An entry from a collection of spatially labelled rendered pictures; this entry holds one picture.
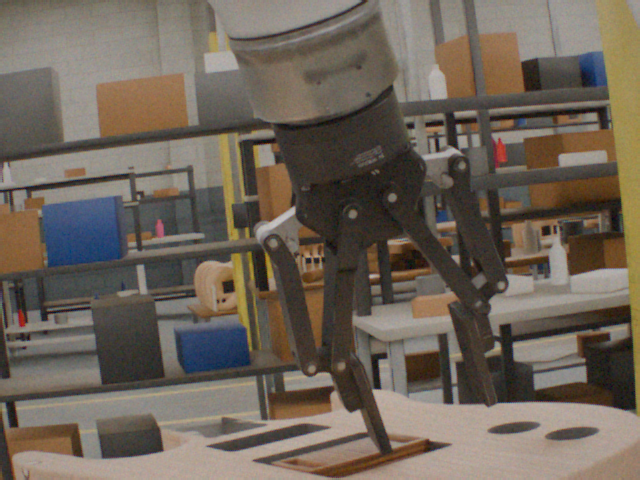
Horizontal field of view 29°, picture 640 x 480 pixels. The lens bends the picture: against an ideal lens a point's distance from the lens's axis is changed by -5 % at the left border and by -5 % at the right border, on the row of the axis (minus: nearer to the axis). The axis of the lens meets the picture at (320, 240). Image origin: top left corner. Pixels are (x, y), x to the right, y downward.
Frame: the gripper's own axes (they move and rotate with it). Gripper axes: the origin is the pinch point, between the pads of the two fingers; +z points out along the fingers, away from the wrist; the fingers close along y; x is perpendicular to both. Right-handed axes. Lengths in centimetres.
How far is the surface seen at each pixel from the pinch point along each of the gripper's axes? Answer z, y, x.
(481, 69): 129, 156, 425
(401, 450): 4.0, -2.7, 0.0
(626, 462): 4.4, 8.5, -11.9
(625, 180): 39, 60, 94
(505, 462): 2.3, 1.7, -8.7
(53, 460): 1.1, -25.6, 12.0
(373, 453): 2.9, -4.6, -0.6
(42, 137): 96, -29, 466
